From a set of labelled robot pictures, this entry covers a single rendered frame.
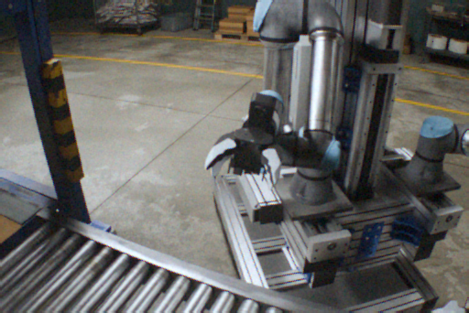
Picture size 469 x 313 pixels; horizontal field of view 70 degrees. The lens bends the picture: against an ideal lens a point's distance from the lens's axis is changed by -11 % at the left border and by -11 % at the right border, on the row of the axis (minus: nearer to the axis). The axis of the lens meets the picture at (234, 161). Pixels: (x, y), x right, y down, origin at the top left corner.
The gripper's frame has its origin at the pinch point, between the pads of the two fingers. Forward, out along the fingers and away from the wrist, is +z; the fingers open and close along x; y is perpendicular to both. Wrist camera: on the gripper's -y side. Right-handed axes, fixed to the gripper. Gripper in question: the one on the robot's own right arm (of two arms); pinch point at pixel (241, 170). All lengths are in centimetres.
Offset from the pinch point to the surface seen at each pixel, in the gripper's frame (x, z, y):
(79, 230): 50, -21, 51
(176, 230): 47, -113, 132
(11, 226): 74, -15, 54
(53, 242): 55, -14, 52
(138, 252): 27, -17, 48
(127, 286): 25, -5, 48
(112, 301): 27, 1, 48
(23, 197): 82, -32, 56
